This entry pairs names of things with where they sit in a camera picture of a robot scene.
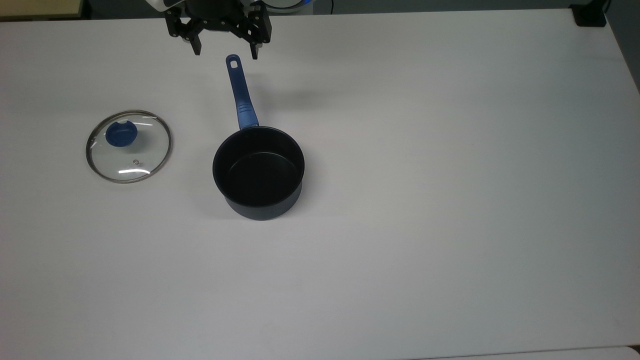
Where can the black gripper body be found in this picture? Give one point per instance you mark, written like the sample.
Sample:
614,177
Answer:
217,15

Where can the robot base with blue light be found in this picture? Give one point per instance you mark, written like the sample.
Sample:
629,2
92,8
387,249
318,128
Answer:
287,3

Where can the glass lid with blue knob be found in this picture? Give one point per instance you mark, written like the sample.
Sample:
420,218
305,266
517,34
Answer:
150,150

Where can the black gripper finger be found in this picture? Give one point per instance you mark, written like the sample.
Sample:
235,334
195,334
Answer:
260,30
182,27

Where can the tan wooden board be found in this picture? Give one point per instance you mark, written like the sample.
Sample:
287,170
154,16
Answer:
40,9

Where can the black clamp block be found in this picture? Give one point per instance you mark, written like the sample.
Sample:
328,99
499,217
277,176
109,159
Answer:
590,14

